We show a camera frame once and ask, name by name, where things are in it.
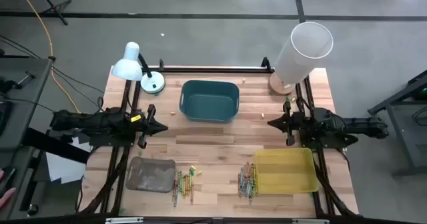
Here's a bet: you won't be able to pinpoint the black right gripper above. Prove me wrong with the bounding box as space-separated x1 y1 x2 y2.
267 101 313 147

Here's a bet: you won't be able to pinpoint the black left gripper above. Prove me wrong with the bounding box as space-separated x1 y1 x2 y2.
128 104 169 149

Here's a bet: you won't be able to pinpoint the teal plastic bin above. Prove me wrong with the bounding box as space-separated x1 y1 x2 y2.
179 79 240 123

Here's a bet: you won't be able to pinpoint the grey translucent plastic tray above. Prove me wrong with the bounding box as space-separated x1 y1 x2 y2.
125 156 177 194

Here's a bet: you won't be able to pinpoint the yellow plastic tray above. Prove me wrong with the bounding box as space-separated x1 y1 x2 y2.
254 147 320 195

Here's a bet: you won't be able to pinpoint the white desk lamp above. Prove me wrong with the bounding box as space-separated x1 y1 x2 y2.
111 41 166 95

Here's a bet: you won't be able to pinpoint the table lamp white cylinder shade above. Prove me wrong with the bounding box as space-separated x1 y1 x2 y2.
268 21 334 97

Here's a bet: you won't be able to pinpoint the white paper sheets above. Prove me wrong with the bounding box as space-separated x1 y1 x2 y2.
45 137 93 185

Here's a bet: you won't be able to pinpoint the black metal beam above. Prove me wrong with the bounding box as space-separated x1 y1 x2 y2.
22 127 91 165

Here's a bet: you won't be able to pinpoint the dark grey desk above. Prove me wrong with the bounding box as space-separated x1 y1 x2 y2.
366 69 427 177

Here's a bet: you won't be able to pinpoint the black desk device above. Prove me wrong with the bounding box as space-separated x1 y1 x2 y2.
0 100 13 135

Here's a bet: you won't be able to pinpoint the black tripod stand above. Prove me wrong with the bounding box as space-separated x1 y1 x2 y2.
31 0 73 27

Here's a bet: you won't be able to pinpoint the person's hand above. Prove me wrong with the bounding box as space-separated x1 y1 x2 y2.
0 169 17 209

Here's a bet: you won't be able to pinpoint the black frame crossbar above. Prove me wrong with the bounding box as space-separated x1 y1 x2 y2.
142 57 275 74

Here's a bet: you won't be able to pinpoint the black frame rails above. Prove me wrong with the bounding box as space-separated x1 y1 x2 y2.
78 79 141 215
295 76 360 217

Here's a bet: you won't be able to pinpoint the thin black cable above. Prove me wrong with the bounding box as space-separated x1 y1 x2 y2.
0 33 106 113

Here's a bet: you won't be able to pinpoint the black frame bar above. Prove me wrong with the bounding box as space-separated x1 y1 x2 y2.
0 213 427 224

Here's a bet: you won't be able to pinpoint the silver metal bracket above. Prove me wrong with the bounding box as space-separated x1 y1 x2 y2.
292 218 330 224
105 217 144 224

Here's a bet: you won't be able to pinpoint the yellow cable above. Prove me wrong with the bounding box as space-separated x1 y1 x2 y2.
15 0 81 114

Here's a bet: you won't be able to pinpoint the silver and black handle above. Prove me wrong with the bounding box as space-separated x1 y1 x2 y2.
15 71 36 89

